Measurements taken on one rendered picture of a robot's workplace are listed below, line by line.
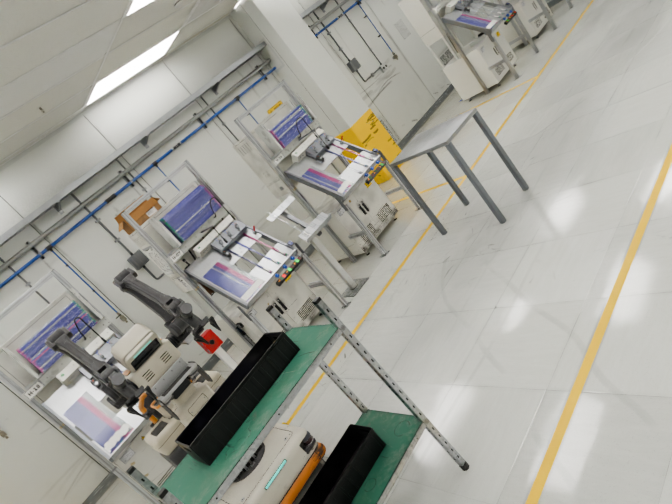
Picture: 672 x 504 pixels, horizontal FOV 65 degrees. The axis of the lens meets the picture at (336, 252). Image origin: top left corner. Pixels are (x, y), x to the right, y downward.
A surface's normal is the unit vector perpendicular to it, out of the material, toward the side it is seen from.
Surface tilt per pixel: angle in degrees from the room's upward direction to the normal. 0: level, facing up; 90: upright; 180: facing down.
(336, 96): 90
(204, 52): 90
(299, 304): 90
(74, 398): 47
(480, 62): 90
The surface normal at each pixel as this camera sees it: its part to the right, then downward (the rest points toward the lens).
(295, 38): 0.56, -0.16
